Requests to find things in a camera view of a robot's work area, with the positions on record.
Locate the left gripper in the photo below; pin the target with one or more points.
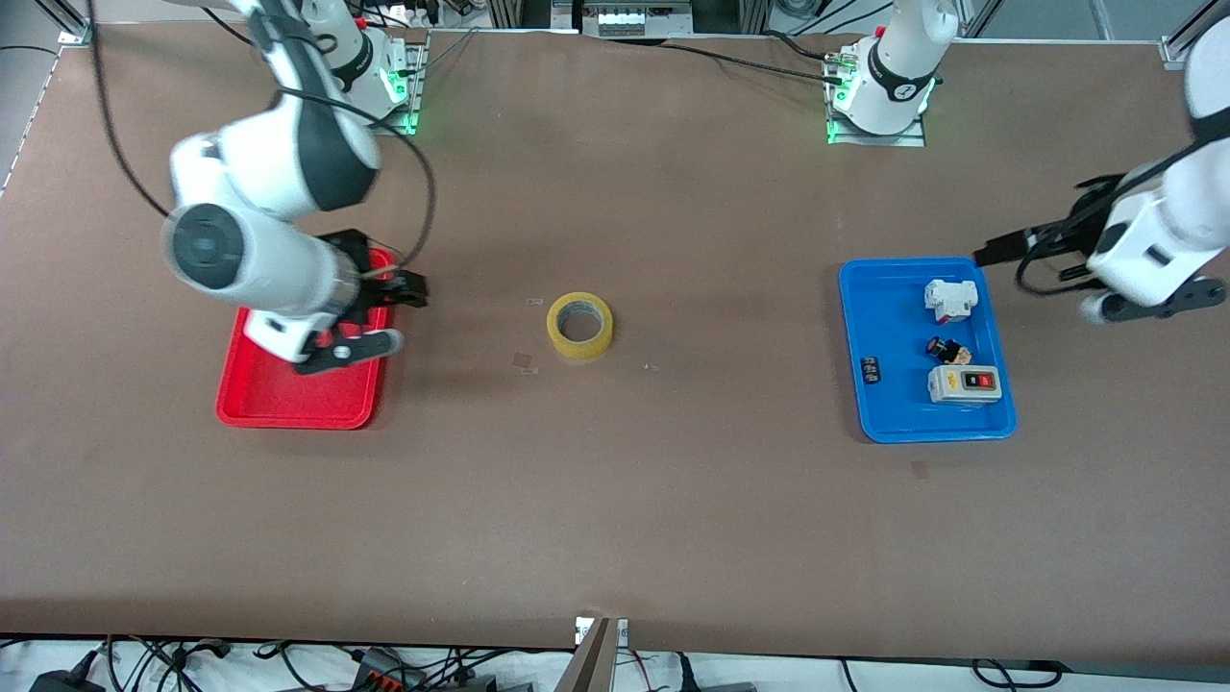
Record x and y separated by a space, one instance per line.
1074 229

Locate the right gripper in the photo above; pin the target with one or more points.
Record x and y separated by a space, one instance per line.
366 284

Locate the yellow tape roll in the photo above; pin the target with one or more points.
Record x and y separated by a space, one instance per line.
579 352

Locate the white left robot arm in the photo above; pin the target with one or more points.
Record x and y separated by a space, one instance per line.
1153 240

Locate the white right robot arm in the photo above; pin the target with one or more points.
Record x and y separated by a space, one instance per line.
279 144

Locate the white circuit breaker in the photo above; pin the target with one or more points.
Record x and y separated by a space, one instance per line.
947 298

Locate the black orange push button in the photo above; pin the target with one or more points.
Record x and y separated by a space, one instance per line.
949 351

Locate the blue plastic tray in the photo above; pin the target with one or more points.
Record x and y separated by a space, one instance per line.
894 317

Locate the red plastic tray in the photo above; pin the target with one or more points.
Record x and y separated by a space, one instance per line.
288 399

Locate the orange black power strip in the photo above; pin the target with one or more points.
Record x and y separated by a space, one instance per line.
384 673

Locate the black power adapter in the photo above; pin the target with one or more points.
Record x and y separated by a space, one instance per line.
67 682

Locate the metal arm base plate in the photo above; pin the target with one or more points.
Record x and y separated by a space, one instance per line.
913 135
418 96

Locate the grey on-off switch box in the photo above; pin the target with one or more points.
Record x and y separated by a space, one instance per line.
947 386

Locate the metal corner bracket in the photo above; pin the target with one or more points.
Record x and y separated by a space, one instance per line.
75 37
1177 53

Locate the aluminium frame rack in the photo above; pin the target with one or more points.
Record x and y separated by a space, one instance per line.
634 17

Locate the white post bracket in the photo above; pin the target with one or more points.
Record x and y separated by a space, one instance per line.
623 632

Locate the aluminium profile post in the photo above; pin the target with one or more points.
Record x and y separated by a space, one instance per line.
591 663

